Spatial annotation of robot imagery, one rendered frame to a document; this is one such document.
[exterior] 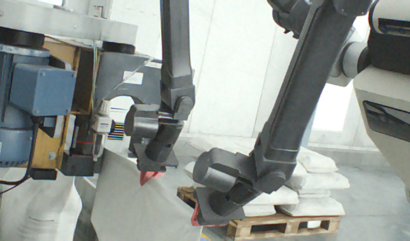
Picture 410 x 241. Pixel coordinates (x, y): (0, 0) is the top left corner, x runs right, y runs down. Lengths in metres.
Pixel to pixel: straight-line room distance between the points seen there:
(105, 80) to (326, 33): 0.78
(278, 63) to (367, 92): 5.94
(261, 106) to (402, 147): 5.88
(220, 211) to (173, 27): 0.39
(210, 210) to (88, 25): 0.50
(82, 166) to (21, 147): 0.31
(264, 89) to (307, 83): 6.28
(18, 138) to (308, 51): 0.64
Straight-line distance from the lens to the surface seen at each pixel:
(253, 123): 7.10
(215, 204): 1.02
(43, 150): 1.41
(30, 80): 1.08
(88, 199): 2.34
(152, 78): 1.47
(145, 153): 1.27
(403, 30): 1.08
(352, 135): 8.50
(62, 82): 1.11
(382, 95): 1.22
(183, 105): 1.18
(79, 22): 1.22
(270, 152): 0.89
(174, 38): 1.14
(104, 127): 1.38
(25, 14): 1.11
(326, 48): 0.77
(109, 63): 1.41
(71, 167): 1.44
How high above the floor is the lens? 1.43
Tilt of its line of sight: 9 degrees down
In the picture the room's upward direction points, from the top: 12 degrees clockwise
